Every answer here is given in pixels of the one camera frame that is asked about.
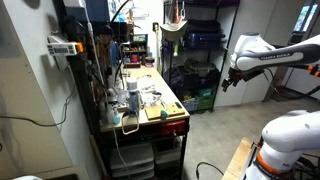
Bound white spray bottle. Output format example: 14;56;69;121
127;78;140;116

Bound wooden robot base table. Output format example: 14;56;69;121
221;137;253;180

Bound teal handled cleaning brush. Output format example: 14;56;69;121
160;102;169;120

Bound wooden cutting board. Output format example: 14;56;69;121
145;102;185;120

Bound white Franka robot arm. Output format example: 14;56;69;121
222;32;320;180

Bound blue hand sanitizer bottle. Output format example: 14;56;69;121
113;108;120;125

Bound red drawer box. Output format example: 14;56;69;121
161;120;186;135

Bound white hanging wire loop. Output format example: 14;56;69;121
120;111;140;136

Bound black metal shelving rack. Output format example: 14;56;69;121
161;0;240;113

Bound black floor cable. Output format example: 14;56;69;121
195;161;225;180

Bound beige hanging hat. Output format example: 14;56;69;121
160;21;187;42

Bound white storage bins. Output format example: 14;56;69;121
109;143;154;180

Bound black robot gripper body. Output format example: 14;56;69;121
221;68;247;92

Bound dark blue suitcase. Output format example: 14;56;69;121
184;33;225;50

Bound white power strip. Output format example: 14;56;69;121
47;35;84;56

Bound wooden workbench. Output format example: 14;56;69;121
74;64;192;180

